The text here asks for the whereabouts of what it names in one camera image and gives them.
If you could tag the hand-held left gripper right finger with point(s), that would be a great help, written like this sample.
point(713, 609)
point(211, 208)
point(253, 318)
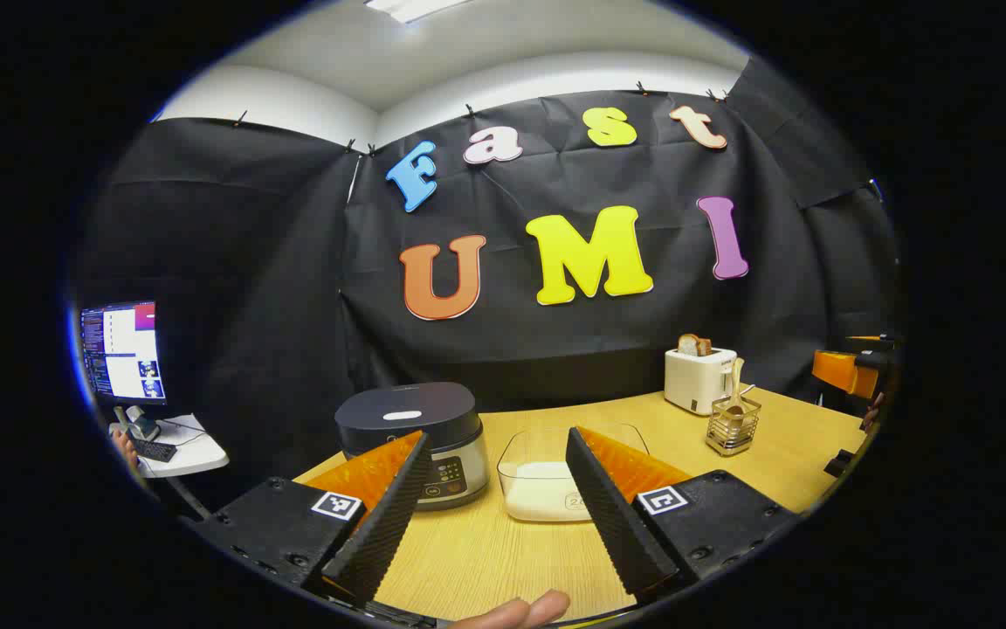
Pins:
point(608, 515)

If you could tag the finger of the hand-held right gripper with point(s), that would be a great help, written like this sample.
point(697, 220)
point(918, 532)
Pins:
point(839, 371)

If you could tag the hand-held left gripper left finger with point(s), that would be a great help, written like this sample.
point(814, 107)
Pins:
point(389, 515)

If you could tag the white rice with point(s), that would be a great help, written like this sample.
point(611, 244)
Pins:
point(538, 494)

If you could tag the black and silver rice cooker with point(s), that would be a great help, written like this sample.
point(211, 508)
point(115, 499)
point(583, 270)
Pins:
point(446, 411)

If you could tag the clear plastic container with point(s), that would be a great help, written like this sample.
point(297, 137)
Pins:
point(525, 454)

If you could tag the white toaster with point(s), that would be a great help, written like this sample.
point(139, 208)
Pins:
point(695, 380)

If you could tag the white side table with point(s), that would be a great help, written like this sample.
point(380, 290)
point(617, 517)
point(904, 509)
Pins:
point(197, 454)

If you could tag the black keyboard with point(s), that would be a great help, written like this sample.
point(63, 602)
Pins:
point(155, 450)

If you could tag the small white desk device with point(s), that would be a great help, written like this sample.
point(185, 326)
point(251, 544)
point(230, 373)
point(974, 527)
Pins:
point(141, 424)

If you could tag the computer monitor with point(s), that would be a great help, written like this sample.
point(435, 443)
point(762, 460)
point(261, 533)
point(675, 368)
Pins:
point(123, 349)

